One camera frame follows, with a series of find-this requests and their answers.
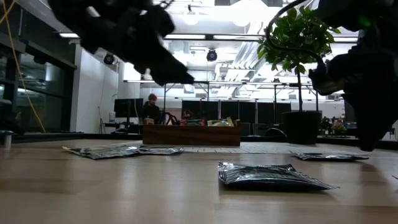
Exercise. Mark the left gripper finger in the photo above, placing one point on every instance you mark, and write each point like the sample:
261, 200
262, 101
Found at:
171, 74

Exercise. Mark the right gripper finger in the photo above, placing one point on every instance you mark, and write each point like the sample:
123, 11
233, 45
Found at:
370, 137

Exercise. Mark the red strawberry tea packet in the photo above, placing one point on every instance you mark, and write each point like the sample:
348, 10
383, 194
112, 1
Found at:
192, 122

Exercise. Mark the foil packets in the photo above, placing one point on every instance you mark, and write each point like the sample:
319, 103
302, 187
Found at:
105, 153

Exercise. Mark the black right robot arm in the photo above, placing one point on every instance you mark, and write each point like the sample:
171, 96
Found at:
357, 12

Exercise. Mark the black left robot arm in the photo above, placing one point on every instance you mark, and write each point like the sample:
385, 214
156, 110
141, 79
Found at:
68, 21

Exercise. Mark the small background plant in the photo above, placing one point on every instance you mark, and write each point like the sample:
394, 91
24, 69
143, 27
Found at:
339, 129

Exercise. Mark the black ceiling spotlight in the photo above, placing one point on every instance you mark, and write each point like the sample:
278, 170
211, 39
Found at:
211, 55
109, 59

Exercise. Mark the person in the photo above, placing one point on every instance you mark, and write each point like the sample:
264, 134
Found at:
151, 109

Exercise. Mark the black computer monitor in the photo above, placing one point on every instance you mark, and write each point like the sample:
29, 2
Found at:
127, 107

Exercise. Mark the wooden three-compartment tray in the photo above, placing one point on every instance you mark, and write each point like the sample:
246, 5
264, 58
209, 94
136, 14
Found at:
186, 135

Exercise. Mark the green potted plant black pot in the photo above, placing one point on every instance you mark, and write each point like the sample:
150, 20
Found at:
301, 127

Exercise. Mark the white bottle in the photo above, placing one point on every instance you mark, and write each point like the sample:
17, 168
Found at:
112, 117

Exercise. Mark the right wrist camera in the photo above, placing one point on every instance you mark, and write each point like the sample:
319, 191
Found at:
328, 79

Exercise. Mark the silver cylindrical post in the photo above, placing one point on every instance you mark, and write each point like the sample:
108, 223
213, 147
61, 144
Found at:
7, 140

